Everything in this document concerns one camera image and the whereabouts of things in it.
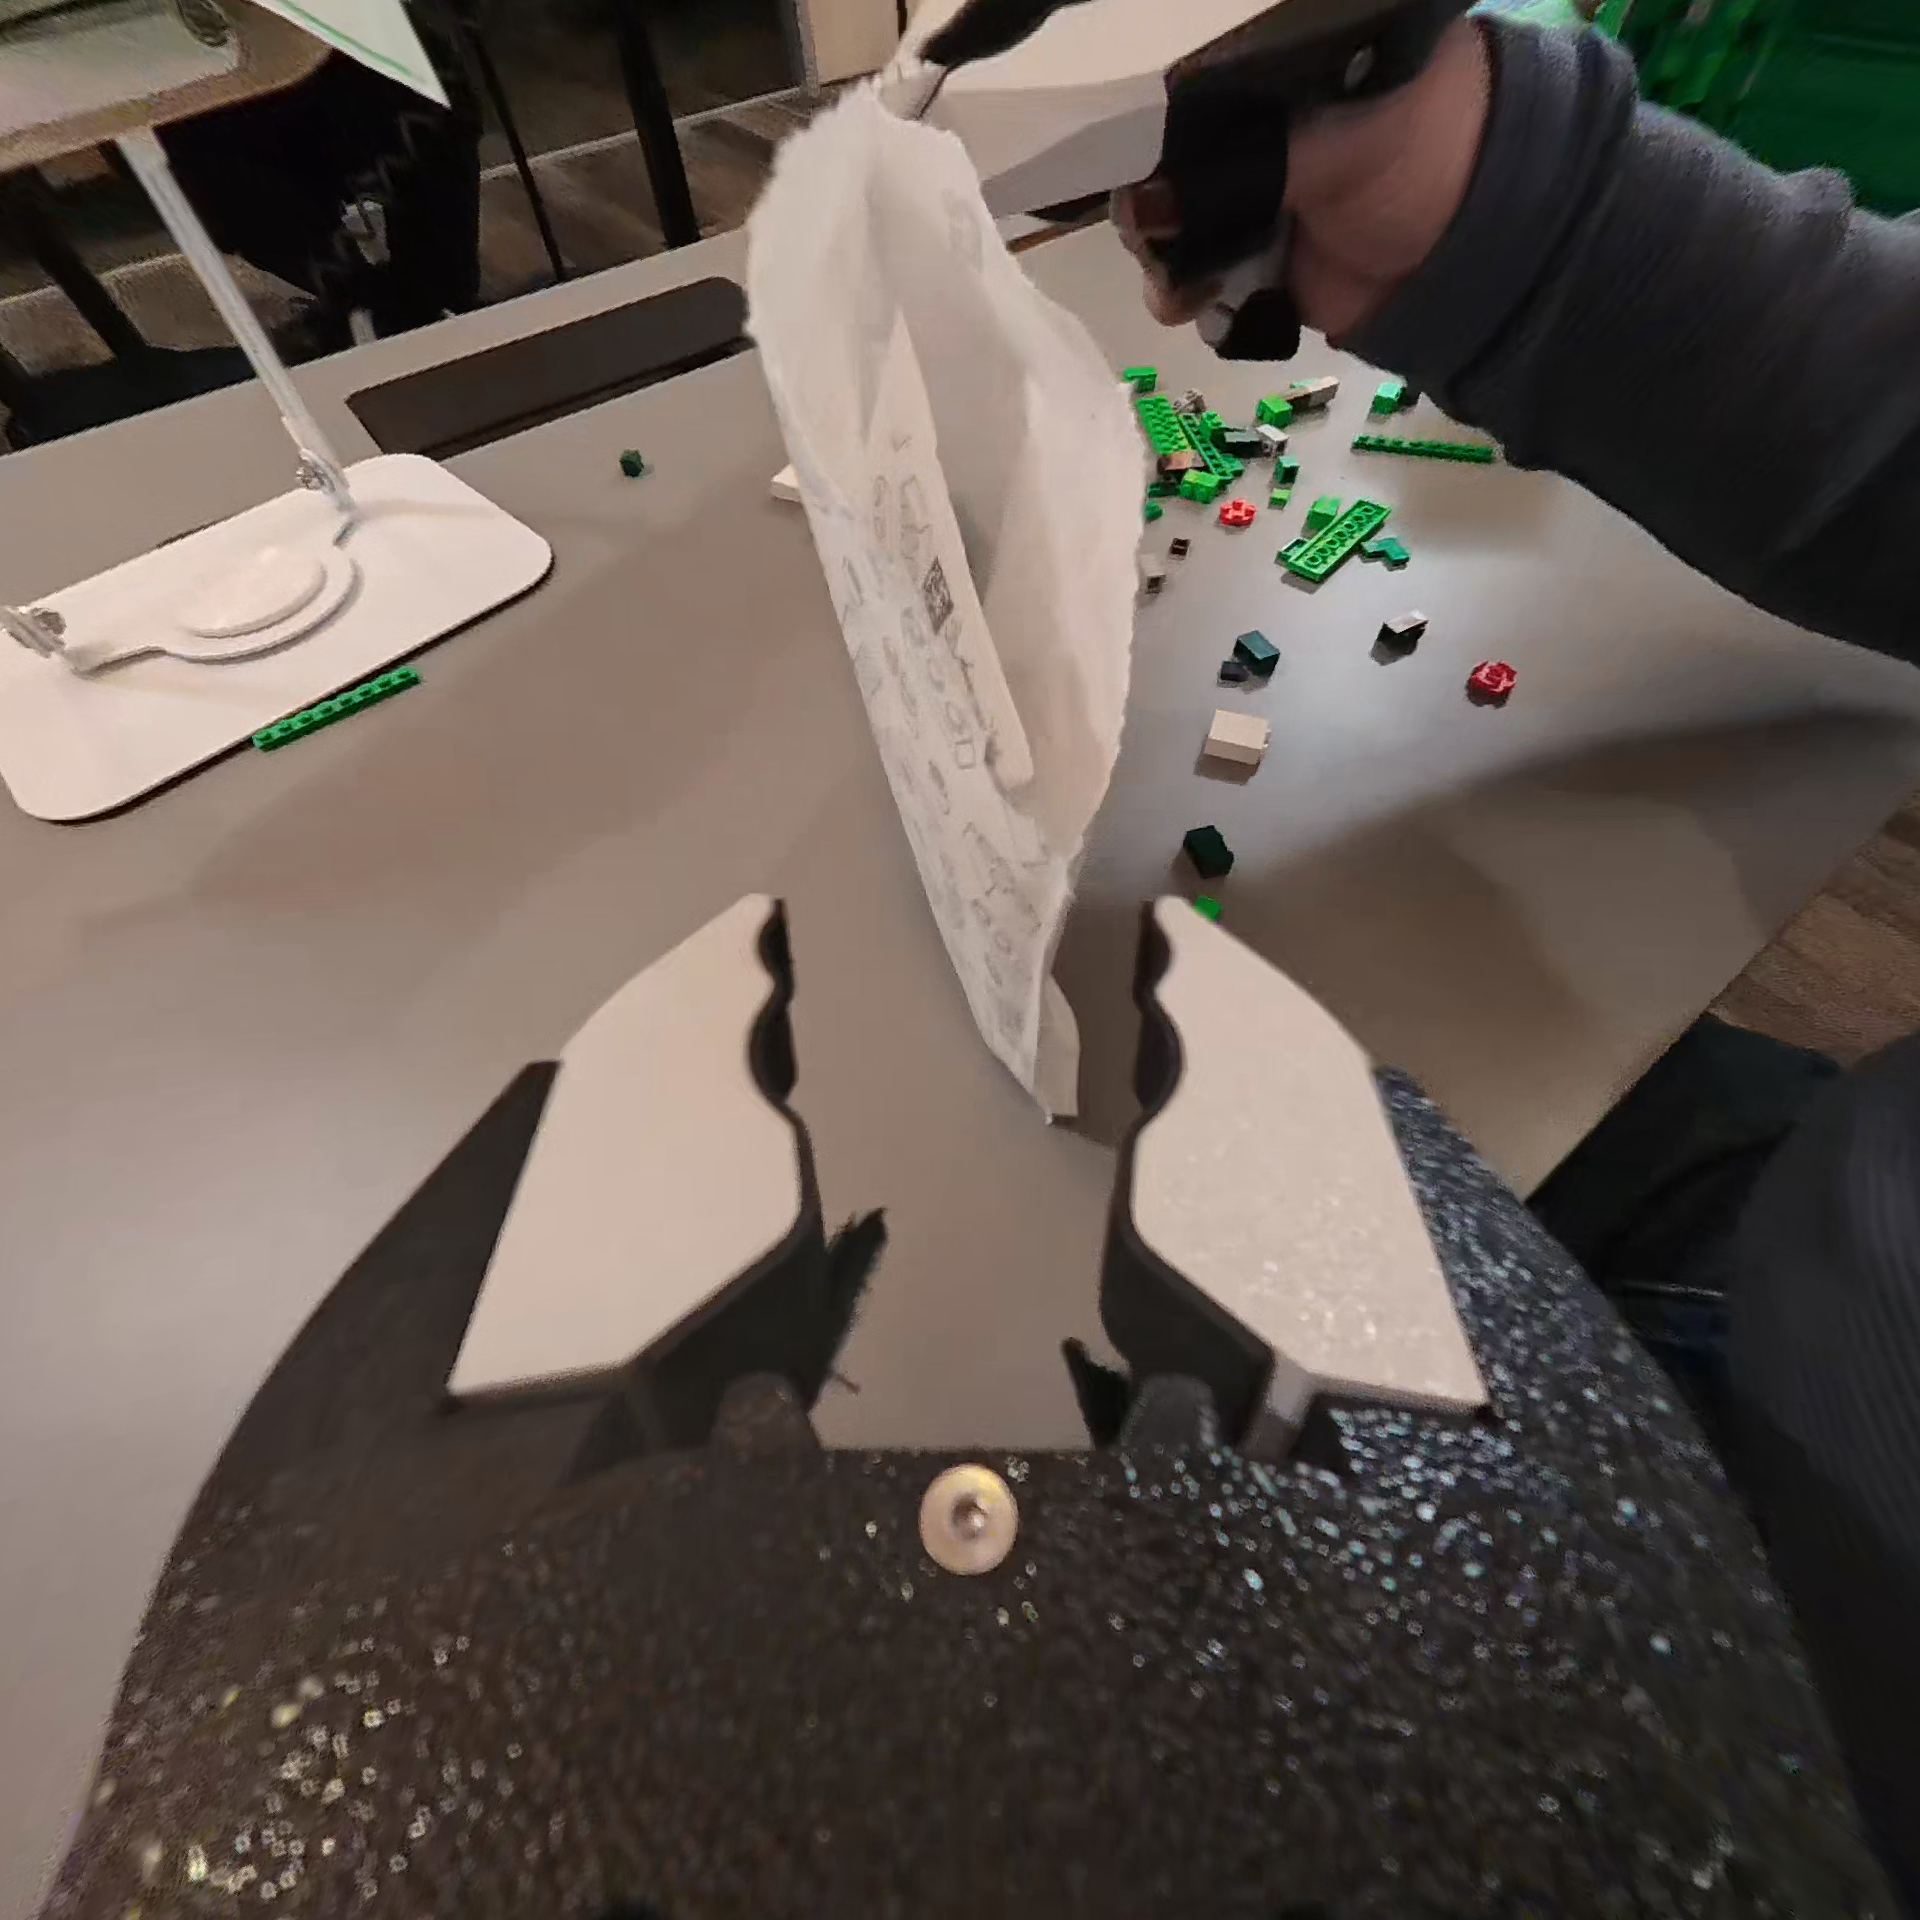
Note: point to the white paper bag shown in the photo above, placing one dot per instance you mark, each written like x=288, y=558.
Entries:
x=932, y=374

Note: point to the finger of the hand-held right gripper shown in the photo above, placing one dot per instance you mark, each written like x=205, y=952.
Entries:
x=1051, y=143

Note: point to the green storage crate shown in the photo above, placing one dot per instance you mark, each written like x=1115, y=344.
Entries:
x=1770, y=76

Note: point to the long green brick strip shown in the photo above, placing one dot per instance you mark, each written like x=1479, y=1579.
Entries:
x=339, y=708

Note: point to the person's right hand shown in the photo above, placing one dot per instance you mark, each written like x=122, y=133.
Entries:
x=1380, y=180

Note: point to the dark green toy brick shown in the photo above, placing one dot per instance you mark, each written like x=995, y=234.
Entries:
x=1258, y=648
x=1208, y=850

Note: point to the person's right forearm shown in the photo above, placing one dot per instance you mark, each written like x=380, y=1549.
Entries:
x=1651, y=301

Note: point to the grey desk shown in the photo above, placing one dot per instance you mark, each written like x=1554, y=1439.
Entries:
x=676, y=812

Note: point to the person's legs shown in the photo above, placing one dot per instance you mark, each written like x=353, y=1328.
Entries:
x=1801, y=1275

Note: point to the black office chair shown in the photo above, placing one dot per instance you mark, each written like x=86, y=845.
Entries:
x=406, y=194

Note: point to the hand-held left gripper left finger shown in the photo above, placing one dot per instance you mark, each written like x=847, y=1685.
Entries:
x=646, y=1170

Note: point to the black and grey brick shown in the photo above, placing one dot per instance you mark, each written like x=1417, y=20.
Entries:
x=1402, y=628

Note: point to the pile of green toy bricks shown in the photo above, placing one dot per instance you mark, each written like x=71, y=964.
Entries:
x=1200, y=448

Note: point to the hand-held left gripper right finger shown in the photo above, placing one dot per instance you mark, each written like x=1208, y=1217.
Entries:
x=1290, y=1200

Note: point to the red flower toy piece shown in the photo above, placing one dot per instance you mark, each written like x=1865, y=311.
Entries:
x=1493, y=678

